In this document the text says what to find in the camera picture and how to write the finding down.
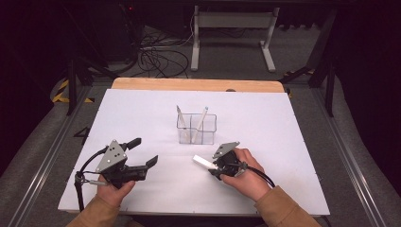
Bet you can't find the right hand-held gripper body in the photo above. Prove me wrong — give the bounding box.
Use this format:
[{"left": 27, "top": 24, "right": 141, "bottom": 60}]
[{"left": 211, "top": 141, "right": 249, "bottom": 182}]

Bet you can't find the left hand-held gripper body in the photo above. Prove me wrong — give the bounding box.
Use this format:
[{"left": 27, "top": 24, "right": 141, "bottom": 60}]
[{"left": 95, "top": 139, "right": 149, "bottom": 190}]

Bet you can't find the white rectangular tube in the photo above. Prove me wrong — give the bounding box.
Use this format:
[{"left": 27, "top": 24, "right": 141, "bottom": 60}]
[{"left": 192, "top": 154, "right": 218, "bottom": 170}]

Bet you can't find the clear plastic organizer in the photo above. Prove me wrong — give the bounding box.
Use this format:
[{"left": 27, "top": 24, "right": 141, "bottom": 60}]
[{"left": 176, "top": 113, "right": 218, "bottom": 146}]

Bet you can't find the white pen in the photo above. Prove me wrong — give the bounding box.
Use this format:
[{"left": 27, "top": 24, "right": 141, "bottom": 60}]
[{"left": 190, "top": 106, "right": 210, "bottom": 145}]

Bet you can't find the grey pen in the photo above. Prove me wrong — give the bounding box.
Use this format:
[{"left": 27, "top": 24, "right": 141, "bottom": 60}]
[{"left": 175, "top": 104, "right": 192, "bottom": 143}]

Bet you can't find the person's right hand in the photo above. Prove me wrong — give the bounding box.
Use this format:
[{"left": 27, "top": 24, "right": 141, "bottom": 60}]
[{"left": 219, "top": 148, "right": 272, "bottom": 202}]

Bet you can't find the person's left hand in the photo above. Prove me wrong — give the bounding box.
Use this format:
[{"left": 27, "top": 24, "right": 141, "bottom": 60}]
[{"left": 96, "top": 179, "right": 137, "bottom": 209}]

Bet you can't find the white table sheet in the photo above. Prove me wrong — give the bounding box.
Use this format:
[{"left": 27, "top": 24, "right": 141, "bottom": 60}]
[{"left": 57, "top": 88, "right": 331, "bottom": 217}]

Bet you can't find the black metal stand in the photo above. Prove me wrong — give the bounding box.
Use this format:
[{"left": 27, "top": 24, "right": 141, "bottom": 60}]
[
  {"left": 278, "top": 9, "right": 337, "bottom": 118},
  {"left": 64, "top": 56, "right": 118, "bottom": 116}
]

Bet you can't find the yellow black hazard tape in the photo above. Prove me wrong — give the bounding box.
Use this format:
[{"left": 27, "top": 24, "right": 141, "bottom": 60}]
[{"left": 51, "top": 79, "right": 96, "bottom": 104}]

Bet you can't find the white metal stand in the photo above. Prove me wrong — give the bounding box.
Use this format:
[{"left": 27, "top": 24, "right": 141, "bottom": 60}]
[{"left": 190, "top": 4, "right": 281, "bottom": 74}]

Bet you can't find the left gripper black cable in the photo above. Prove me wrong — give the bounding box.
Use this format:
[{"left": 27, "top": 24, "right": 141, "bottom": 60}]
[{"left": 74, "top": 145, "right": 110, "bottom": 213}]

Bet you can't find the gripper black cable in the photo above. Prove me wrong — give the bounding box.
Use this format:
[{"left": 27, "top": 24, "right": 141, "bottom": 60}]
[
  {"left": 237, "top": 162, "right": 276, "bottom": 189},
  {"left": 74, "top": 145, "right": 110, "bottom": 213}
]

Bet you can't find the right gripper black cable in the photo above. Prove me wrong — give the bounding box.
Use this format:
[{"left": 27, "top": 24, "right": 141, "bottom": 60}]
[{"left": 237, "top": 162, "right": 276, "bottom": 189}]

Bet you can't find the aluminium floor rail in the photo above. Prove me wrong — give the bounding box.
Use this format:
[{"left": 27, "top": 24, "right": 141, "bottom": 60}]
[
  {"left": 310, "top": 87, "right": 390, "bottom": 227},
  {"left": 8, "top": 85, "right": 93, "bottom": 227}
]

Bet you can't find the tangle of black floor cables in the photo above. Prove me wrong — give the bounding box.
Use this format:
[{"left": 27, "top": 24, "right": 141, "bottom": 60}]
[{"left": 135, "top": 31, "right": 191, "bottom": 79}]

